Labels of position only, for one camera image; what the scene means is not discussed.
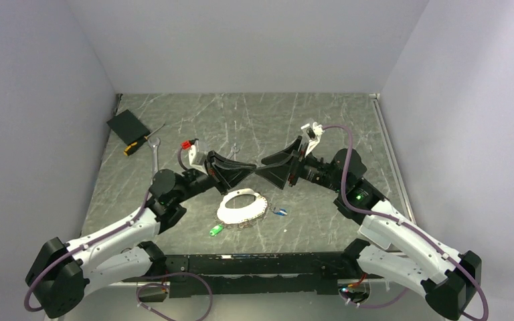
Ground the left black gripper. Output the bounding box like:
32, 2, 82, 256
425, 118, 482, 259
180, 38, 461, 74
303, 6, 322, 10
175, 150, 256, 203

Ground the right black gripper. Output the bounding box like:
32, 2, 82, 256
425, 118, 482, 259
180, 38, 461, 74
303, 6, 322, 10
255, 136, 345, 193

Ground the blue key tag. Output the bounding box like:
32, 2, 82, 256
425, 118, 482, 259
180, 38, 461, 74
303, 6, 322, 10
272, 207, 287, 216

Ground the green key tag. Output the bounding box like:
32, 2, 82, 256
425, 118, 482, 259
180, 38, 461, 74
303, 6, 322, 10
209, 225, 224, 237

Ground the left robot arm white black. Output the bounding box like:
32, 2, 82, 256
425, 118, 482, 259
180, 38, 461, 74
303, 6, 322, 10
23, 150, 257, 318

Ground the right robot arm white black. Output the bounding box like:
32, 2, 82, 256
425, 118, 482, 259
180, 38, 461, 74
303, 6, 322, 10
256, 137, 482, 320

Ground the short silver wrench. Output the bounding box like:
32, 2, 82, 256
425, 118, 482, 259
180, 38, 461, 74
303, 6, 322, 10
228, 143, 240, 161

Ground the long silver wrench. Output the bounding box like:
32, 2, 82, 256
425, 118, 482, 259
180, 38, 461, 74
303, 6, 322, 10
147, 137, 161, 179

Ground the yellow black screwdriver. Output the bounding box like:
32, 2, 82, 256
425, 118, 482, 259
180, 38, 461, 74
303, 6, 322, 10
124, 123, 165, 156

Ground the black box left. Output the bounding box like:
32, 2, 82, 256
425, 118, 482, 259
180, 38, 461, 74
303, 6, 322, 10
106, 110, 151, 145

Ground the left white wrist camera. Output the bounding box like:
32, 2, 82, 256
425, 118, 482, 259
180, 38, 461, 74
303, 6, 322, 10
181, 138, 209, 175

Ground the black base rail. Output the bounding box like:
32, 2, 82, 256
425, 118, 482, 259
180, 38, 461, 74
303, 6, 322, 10
124, 250, 386, 300

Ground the aluminium frame rail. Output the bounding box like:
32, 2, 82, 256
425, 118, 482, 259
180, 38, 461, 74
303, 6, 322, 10
369, 94, 446, 284

